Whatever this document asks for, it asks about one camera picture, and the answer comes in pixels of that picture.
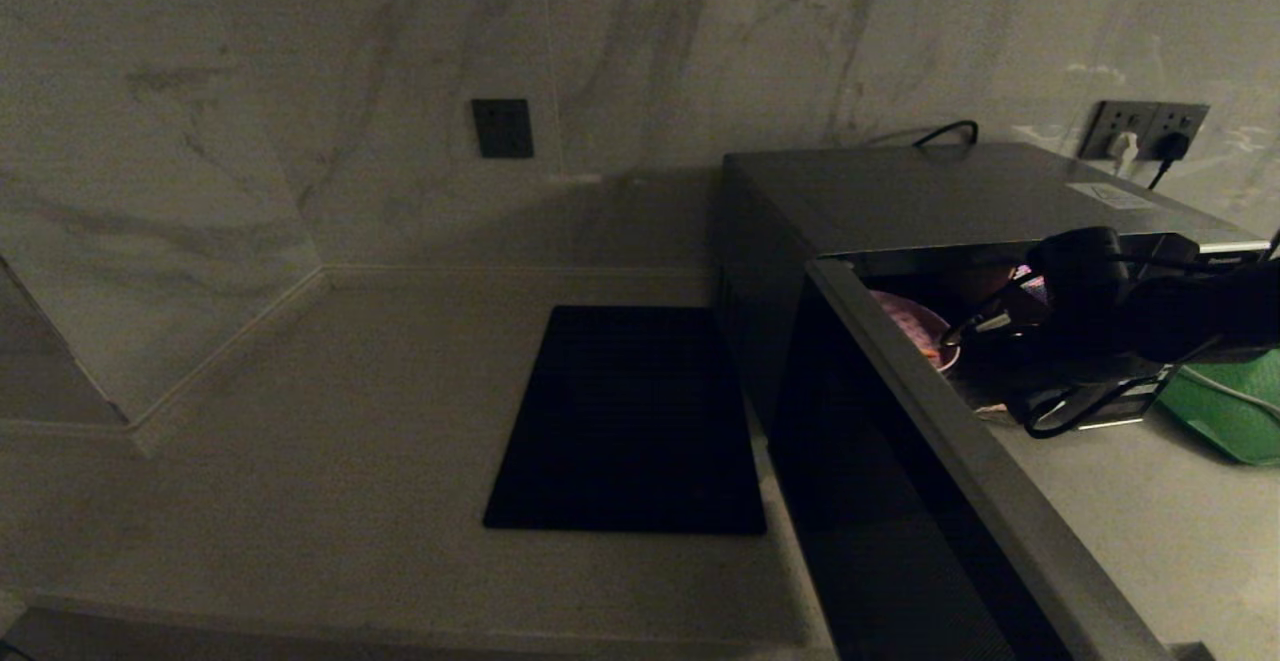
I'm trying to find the silver microwave oven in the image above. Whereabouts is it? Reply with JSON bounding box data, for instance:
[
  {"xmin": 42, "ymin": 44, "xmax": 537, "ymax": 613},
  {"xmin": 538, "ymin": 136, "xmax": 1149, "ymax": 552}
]
[{"xmin": 712, "ymin": 144, "xmax": 1271, "ymax": 432}]

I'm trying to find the black induction cooktop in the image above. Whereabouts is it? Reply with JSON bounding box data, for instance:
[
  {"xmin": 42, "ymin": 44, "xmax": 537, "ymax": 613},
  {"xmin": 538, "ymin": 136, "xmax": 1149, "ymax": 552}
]
[{"xmin": 483, "ymin": 306, "xmax": 768, "ymax": 536}]

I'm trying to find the white label sticker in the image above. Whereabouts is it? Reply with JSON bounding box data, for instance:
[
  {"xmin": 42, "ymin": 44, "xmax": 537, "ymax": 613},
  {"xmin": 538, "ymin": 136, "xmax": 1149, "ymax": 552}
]
[{"xmin": 1063, "ymin": 182, "xmax": 1153, "ymax": 211}]

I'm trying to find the green plastic tray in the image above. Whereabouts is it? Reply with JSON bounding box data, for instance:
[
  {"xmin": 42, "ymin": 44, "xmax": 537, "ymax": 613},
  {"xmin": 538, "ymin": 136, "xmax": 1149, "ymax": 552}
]
[{"xmin": 1155, "ymin": 346, "xmax": 1280, "ymax": 466}]

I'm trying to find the dark double wall socket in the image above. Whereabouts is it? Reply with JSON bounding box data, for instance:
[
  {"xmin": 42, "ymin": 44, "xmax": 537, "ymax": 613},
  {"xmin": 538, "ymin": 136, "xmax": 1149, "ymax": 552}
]
[{"xmin": 1079, "ymin": 100, "xmax": 1211, "ymax": 162}]

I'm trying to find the dark glass microwave door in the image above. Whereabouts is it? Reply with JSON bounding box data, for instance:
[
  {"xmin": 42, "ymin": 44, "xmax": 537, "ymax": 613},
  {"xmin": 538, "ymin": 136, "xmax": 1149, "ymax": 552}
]
[{"xmin": 775, "ymin": 259, "xmax": 1171, "ymax": 661}]

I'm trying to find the black power cable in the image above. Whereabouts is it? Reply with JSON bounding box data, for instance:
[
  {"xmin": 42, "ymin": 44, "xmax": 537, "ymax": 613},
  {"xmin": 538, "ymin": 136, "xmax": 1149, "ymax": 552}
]
[{"xmin": 912, "ymin": 120, "xmax": 1175, "ymax": 192}]

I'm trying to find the purple plate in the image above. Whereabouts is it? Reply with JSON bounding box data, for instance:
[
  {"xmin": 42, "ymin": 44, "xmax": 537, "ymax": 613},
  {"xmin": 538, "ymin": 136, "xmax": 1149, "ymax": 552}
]
[{"xmin": 868, "ymin": 291, "xmax": 961, "ymax": 374}]

